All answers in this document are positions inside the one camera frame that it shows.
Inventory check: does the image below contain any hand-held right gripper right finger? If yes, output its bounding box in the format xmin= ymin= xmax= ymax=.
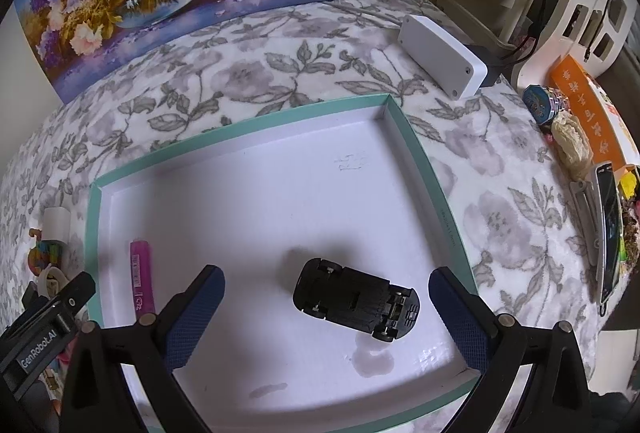
xmin=428 ymin=266 xmax=608 ymax=433

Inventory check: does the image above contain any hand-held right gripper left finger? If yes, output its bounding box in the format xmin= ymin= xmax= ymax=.
xmin=59 ymin=264 xmax=226 ymax=433

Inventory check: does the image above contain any black toy car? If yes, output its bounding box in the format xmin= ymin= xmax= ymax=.
xmin=292 ymin=257 xmax=421 ymax=342

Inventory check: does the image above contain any teal cardboard box tray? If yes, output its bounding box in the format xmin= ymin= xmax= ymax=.
xmin=83 ymin=93 xmax=481 ymax=433

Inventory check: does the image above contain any pink tube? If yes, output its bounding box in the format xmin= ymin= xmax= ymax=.
xmin=129 ymin=239 xmax=157 ymax=318

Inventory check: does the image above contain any colourful bead toy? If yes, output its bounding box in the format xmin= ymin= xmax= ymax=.
xmin=27 ymin=228 xmax=66 ymax=276

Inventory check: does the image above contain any white cylinder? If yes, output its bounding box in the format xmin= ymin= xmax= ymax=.
xmin=42 ymin=207 xmax=71 ymax=241

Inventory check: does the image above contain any grey folding tool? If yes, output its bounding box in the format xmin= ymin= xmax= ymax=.
xmin=569 ymin=180 xmax=603 ymax=264

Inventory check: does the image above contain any smartphone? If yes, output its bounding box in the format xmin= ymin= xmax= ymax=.
xmin=592 ymin=162 xmax=626 ymax=304

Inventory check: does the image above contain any orange box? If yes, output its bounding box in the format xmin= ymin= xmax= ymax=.
xmin=548 ymin=54 xmax=640 ymax=174

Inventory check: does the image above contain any black power adapter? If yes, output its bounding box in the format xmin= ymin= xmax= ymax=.
xmin=462 ymin=42 xmax=503 ymax=88

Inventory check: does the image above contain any grey floral blanket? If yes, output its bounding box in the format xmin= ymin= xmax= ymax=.
xmin=0 ymin=0 xmax=621 ymax=433

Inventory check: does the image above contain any white rectangular plastic box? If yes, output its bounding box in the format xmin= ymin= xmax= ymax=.
xmin=398 ymin=14 xmax=488 ymax=101

